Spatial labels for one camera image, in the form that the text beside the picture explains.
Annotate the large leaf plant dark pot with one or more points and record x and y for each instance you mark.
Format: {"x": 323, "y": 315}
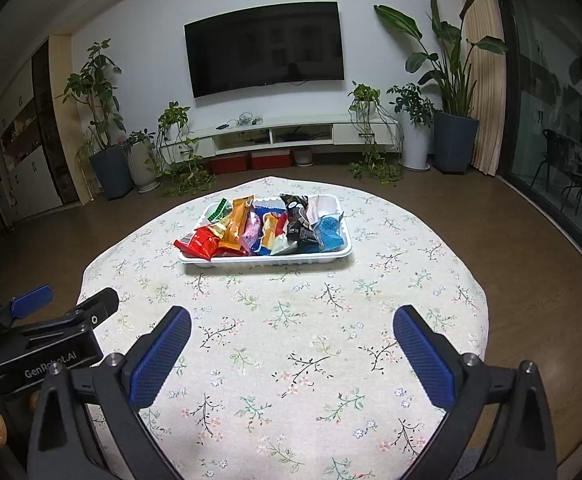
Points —
{"x": 456, "y": 145}

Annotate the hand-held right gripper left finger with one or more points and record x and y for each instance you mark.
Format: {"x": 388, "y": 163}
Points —
{"x": 163, "y": 360}

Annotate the white bowl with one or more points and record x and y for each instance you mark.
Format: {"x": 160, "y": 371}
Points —
{"x": 303, "y": 156}

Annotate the red snack packet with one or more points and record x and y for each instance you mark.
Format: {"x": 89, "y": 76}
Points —
{"x": 201, "y": 245}

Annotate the pink cartoon snack packet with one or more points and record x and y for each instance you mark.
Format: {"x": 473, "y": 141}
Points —
{"x": 253, "y": 230}

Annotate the glass sliding door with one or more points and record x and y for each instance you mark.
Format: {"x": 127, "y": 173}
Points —
{"x": 546, "y": 85}

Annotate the black snack packet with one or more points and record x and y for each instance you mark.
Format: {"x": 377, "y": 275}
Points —
{"x": 296, "y": 225}

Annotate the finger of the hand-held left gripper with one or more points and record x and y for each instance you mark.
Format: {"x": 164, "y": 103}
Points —
{"x": 98, "y": 305}
{"x": 31, "y": 301}

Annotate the gold snack packet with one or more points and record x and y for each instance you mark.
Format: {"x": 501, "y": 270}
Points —
{"x": 223, "y": 225}

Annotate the plant in white pot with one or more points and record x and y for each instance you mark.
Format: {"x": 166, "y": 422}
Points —
{"x": 416, "y": 145}

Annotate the wooden wall cabinet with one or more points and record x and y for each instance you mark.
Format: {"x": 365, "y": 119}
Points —
{"x": 31, "y": 180}

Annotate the beige curtain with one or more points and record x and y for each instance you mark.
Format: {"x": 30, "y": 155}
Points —
{"x": 488, "y": 100}

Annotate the round floral tablecloth table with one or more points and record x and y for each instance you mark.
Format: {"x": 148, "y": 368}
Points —
{"x": 296, "y": 320}

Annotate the trailing vine plant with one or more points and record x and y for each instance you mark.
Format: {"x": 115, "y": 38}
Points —
{"x": 363, "y": 95}
{"x": 173, "y": 115}

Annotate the plant in grey ribbed pot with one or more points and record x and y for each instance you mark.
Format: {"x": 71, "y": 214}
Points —
{"x": 143, "y": 165}

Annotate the red storage box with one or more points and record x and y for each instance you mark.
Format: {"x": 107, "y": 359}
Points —
{"x": 229, "y": 164}
{"x": 271, "y": 160}

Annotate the tall plant in dark pot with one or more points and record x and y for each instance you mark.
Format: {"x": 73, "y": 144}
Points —
{"x": 113, "y": 175}

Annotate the black wall television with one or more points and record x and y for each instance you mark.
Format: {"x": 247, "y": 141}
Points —
{"x": 266, "y": 50}

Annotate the orange snack packet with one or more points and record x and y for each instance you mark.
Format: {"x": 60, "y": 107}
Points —
{"x": 238, "y": 225}

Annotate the blue yellow cake packet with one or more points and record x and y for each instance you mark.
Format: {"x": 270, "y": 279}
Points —
{"x": 271, "y": 227}

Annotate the light blue snack packet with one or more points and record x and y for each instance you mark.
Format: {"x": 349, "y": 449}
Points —
{"x": 331, "y": 230}

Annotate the white plastic tray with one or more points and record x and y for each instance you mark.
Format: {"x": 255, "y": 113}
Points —
{"x": 271, "y": 259}

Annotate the white television cabinet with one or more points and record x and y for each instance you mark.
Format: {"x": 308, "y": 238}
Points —
{"x": 361, "y": 135}

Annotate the green snack packet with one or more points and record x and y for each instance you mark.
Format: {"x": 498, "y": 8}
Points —
{"x": 218, "y": 211}

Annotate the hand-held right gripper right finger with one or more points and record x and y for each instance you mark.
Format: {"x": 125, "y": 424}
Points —
{"x": 423, "y": 360}

